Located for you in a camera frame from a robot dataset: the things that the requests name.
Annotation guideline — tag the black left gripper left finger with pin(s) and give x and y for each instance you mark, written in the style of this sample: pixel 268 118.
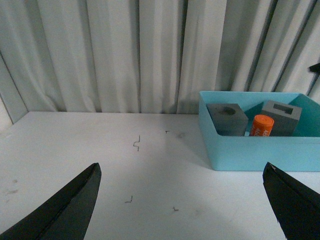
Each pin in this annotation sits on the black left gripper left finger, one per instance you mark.
pixel 64 216

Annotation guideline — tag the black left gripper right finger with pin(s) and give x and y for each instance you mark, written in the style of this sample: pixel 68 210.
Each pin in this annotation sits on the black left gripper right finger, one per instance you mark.
pixel 295 206

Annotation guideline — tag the orange cylinder part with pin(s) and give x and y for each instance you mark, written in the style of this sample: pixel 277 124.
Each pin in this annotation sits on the orange cylinder part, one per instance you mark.
pixel 262 126

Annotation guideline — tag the gray block with square hole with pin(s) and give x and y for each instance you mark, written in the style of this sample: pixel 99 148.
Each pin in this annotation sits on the gray block with square hole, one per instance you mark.
pixel 286 117

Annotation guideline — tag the gray block with round hole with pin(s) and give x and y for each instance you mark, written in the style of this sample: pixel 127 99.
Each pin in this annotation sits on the gray block with round hole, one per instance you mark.
pixel 228 119

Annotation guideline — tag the light blue plastic box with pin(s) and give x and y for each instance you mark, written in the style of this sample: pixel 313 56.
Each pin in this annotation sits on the light blue plastic box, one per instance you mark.
pixel 297 153

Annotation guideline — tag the white curtain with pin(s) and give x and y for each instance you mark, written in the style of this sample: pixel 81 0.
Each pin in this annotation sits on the white curtain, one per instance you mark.
pixel 151 56

